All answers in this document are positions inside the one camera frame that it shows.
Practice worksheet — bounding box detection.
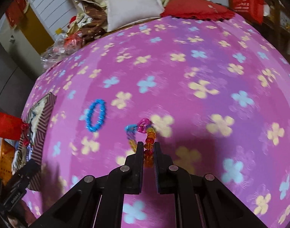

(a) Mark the white cushion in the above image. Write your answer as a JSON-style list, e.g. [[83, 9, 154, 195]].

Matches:
[[104, 0, 164, 32]]

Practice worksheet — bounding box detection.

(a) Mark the red bag on shelf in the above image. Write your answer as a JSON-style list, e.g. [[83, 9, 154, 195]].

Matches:
[[232, 0, 264, 25]]

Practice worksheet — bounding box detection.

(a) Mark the blue bead bracelet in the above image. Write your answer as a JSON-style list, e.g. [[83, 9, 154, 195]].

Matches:
[[85, 99, 107, 133]]

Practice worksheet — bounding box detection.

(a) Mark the red gift bag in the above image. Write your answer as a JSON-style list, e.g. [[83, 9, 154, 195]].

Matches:
[[0, 112, 23, 141]]

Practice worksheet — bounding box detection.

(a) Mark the red heart pillow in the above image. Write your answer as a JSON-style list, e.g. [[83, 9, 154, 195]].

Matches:
[[160, 0, 235, 21]]

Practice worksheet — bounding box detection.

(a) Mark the wooden shelf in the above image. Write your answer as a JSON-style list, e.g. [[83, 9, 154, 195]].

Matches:
[[263, 0, 290, 65]]

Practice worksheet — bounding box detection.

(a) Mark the pink floral bed sheet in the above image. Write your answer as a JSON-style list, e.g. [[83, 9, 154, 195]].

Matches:
[[24, 15, 290, 227]]

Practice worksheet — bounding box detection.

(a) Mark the orange plastic basket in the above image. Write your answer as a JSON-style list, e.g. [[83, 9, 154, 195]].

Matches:
[[0, 139, 15, 185]]

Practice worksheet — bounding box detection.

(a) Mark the striped white tray box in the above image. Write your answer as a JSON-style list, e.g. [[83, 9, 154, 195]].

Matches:
[[11, 92, 57, 192]]

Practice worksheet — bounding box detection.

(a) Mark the orange heart bead bracelet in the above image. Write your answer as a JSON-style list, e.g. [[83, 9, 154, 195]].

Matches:
[[125, 118, 157, 168]]

